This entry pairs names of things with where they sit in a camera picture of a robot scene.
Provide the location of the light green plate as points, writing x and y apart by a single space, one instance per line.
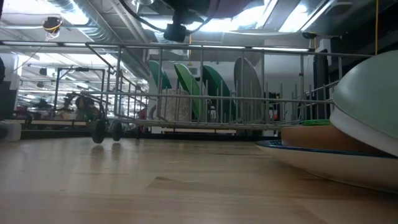
186 82

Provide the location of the teal plate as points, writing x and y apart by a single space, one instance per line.
155 74

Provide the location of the dark green plate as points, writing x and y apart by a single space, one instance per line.
217 85

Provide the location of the grey plate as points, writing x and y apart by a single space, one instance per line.
247 81

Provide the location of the brown plate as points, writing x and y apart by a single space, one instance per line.
320 138

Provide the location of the sage green plate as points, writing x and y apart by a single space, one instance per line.
370 93

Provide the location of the white plate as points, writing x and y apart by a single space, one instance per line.
357 130

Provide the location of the patterned glass cup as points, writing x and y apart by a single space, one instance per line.
177 107

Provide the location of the beige wooden desk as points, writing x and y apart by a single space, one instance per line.
199 131

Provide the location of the person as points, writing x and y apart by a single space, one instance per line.
82 105

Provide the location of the black upright device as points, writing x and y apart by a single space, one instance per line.
321 87

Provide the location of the wooden background table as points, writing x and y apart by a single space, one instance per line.
46 123

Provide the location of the blue patterned plate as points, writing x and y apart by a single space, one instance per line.
326 168

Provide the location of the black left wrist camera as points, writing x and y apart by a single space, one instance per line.
175 32

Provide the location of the black aluminium table frame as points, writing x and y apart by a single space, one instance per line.
186 136

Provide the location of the black metal frame stand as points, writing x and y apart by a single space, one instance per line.
57 90

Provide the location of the black upright post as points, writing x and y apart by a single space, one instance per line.
7 99

